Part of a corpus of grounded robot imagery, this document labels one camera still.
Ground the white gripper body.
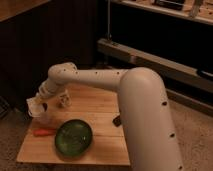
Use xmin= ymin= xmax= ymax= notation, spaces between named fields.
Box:
xmin=38 ymin=79 xmax=58 ymax=99

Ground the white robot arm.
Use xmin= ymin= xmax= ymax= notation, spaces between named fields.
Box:
xmin=39 ymin=63 xmax=184 ymax=171

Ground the ceramic cup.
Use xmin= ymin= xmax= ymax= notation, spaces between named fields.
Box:
xmin=59 ymin=93 xmax=71 ymax=107

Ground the orange carrot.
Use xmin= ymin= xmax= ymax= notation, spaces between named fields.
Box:
xmin=33 ymin=129 xmax=55 ymax=136

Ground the wooden table board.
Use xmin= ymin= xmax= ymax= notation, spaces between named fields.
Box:
xmin=17 ymin=84 xmax=129 ymax=166

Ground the green round plate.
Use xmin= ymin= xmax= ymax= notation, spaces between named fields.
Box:
xmin=54 ymin=119 xmax=93 ymax=157

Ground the grey metal shelf beam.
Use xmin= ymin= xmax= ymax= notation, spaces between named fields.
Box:
xmin=97 ymin=38 xmax=213 ymax=93

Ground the upper wooden shelf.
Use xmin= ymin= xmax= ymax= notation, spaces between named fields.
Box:
xmin=111 ymin=0 xmax=213 ymax=26

